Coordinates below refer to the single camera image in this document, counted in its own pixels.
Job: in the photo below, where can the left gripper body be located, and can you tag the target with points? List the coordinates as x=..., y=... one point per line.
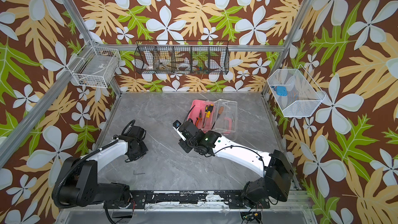
x=142, y=150

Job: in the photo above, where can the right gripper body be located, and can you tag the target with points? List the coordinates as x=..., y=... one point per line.
x=189, y=127

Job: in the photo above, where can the yellow black nut driver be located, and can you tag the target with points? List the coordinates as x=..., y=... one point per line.
x=209, y=109

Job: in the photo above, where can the pink plastic tool box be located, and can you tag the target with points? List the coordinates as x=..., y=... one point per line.
x=227, y=122

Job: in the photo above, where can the orange handled pliers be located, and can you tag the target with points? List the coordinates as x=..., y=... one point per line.
x=199, y=120

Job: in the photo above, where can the orange handled screwdriver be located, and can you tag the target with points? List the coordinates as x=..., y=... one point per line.
x=220, y=111

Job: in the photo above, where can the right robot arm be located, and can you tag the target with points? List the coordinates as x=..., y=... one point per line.
x=274, y=169

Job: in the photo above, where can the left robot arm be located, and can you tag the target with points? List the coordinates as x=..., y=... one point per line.
x=77, y=183

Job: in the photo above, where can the blue object in basket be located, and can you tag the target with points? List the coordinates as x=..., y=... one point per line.
x=281, y=91

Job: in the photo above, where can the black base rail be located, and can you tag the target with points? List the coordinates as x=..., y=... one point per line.
x=210, y=199

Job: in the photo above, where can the aluminium frame post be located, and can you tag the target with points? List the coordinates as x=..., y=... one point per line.
x=87, y=37

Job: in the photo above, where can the black wire basket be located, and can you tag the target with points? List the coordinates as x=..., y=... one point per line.
x=206, y=57

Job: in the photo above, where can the white wire basket left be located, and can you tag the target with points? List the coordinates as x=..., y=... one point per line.
x=96, y=66

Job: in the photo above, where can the white wire basket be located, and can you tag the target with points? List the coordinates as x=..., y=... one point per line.
x=96, y=66
x=304, y=94

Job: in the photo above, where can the white wire basket right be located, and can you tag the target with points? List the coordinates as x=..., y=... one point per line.
x=304, y=94

